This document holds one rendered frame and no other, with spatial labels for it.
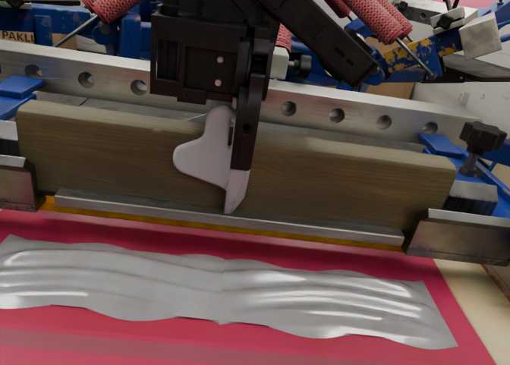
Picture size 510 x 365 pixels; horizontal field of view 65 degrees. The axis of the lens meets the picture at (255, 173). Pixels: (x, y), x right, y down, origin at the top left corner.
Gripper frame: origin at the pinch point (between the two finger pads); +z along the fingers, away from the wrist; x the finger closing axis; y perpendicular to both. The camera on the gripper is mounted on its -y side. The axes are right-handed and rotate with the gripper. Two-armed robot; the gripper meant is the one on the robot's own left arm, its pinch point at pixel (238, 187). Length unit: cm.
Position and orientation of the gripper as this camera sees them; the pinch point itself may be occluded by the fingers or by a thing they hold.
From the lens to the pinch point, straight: 35.2
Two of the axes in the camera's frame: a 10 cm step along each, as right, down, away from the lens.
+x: 0.1, 4.7, -8.8
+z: -1.4, 8.7, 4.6
